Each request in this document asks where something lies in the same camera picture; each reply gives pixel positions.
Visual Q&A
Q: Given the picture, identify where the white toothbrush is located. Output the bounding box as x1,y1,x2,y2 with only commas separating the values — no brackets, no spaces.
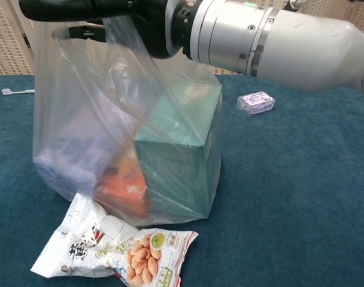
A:
1,88,36,96

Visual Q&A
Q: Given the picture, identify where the blue white paper package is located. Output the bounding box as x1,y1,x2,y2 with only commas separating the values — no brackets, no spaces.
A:
34,119,141,198

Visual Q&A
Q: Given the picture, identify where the small clear purple case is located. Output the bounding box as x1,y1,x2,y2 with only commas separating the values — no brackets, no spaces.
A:
236,91,276,117

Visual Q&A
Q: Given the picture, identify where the white snack packet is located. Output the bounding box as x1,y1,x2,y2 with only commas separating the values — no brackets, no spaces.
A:
31,193,199,287

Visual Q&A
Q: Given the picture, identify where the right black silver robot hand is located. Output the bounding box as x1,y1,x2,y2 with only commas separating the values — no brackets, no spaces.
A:
19,0,187,60

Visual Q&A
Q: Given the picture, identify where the orange cardboard box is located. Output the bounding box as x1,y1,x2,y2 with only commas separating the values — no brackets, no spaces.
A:
95,158,151,218

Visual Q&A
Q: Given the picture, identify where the blue table cloth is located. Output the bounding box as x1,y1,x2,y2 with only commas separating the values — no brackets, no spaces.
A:
0,73,364,287

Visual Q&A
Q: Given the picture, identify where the clear plastic shopping bag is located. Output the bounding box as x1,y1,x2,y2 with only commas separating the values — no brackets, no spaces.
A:
32,14,223,228

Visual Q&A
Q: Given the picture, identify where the teal cardboard box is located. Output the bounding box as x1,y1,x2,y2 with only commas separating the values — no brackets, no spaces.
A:
133,85,223,219

